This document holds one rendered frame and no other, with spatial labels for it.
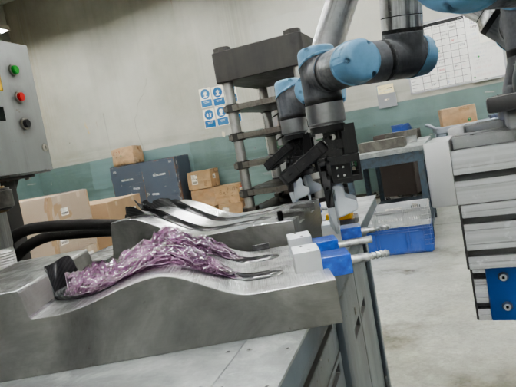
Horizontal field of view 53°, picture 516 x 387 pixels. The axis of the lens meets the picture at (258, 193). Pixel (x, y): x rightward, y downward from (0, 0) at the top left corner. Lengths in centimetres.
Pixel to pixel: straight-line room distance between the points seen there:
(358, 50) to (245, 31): 717
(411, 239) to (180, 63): 534
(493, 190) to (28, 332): 62
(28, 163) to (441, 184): 125
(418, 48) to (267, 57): 411
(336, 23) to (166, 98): 736
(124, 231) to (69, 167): 872
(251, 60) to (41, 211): 236
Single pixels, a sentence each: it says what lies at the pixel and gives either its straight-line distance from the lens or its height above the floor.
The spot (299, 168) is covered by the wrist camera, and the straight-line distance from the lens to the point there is 103.
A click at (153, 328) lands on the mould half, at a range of 67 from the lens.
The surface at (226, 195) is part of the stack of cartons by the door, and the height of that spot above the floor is 40.
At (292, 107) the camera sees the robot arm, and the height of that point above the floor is 112.
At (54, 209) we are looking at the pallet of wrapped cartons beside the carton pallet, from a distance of 482.
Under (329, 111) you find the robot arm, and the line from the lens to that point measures 101.
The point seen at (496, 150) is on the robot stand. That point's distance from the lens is 74.
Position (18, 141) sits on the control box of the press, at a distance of 167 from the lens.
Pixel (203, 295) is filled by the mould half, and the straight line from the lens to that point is 64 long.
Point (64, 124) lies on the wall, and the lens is 975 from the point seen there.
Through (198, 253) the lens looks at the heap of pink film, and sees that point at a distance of 71.
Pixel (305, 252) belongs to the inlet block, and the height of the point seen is 88.
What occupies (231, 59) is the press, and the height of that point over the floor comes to 191.
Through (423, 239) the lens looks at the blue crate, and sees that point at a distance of 421.
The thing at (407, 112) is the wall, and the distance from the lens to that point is 744.
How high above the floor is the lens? 103
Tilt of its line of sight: 5 degrees down
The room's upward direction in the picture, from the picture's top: 10 degrees counter-clockwise
